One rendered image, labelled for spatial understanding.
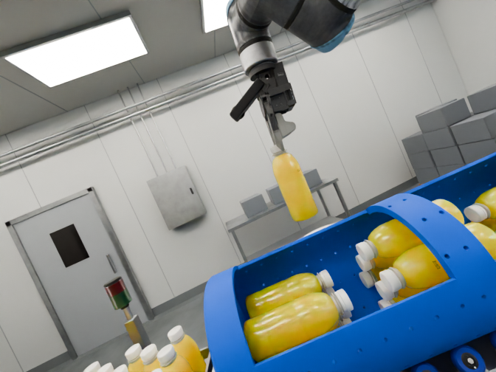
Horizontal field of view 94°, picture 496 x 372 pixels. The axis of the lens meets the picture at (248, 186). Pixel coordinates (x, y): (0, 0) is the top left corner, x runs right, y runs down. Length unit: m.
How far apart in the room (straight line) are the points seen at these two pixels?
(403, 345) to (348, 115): 4.31
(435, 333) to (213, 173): 3.53
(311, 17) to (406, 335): 0.59
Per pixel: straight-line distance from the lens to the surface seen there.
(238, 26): 0.66
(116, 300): 1.04
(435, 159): 4.33
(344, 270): 0.72
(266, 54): 0.63
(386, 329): 0.47
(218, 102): 4.06
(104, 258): 4.23
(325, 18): 0.59
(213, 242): 3.89
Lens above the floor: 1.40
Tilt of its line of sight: 2 degrees down
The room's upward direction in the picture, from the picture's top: 24 degrees counter-clockwise
